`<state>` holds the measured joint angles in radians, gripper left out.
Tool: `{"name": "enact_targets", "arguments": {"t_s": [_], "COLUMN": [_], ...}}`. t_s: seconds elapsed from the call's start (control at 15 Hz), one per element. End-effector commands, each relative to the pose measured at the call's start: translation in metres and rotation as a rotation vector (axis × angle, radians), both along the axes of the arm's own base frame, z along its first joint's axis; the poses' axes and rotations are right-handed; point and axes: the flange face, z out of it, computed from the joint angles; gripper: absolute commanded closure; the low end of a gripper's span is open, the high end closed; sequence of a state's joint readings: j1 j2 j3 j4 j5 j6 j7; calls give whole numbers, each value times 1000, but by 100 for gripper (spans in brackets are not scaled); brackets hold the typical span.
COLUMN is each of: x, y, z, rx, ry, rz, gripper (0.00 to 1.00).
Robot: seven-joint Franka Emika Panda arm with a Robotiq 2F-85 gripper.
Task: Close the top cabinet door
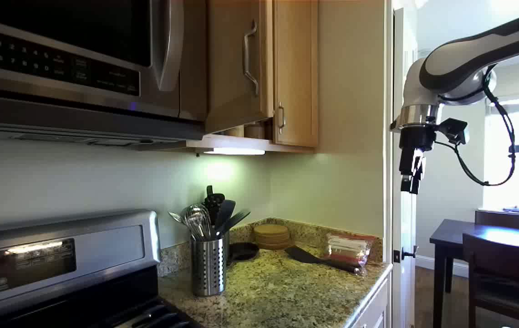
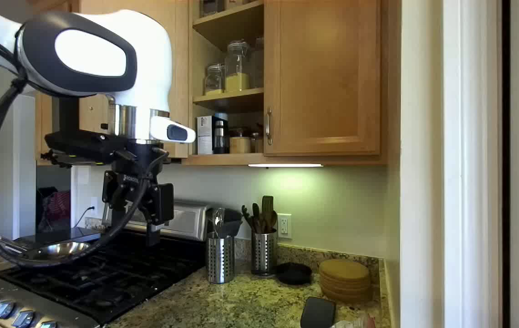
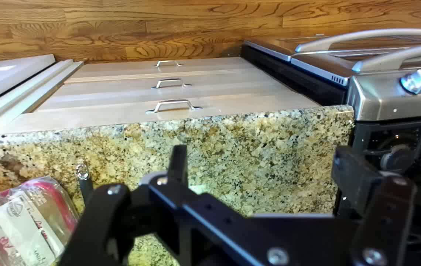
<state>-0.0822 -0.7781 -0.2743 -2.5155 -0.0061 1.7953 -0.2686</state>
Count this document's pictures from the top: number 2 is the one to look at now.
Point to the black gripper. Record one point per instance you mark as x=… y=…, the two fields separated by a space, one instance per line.
x=129 y=189

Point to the under-cabinet light strip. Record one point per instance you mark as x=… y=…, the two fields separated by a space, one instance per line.
x=284 y=167

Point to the closed wooden cabinet door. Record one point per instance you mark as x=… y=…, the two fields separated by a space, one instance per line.
x=322 y=78

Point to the silver toaster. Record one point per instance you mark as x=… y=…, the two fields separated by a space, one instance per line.
x=187 y=222

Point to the steel bowl on stove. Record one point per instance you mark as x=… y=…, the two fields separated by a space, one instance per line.
x=62 y=249

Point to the white box on shelf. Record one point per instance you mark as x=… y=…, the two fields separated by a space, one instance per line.
x=204 y=136

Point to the black jar on shelf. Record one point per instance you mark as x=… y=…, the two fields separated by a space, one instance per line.
x=220 y=134

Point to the left steel utensil holder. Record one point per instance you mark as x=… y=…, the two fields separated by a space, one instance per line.
x=220 y=260

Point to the steel utensil holder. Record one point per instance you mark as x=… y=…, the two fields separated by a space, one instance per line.
x=220 y=260
x=262 y=253

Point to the black gas stove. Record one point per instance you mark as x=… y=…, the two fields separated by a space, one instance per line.
x=98 y=289

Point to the small glass jar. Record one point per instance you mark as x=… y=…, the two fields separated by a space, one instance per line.
x=213 y=79

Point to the right steel utensil holder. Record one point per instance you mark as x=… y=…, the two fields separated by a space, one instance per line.
x=262 y=253

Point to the glass jar yellow contents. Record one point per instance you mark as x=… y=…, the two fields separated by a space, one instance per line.
x=235 y=63

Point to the black round lid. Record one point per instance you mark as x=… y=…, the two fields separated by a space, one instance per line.
x=293 y=274

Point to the black spatula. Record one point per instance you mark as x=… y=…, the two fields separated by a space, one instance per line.
x=317 y=314

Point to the white wall outlet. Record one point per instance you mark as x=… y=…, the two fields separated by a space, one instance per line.
x=284 y=225

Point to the wooden cabinet shelf frame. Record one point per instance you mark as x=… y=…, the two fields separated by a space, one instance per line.
x=207 y=43

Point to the white door frame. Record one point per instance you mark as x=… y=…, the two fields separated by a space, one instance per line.
x=453 y=260

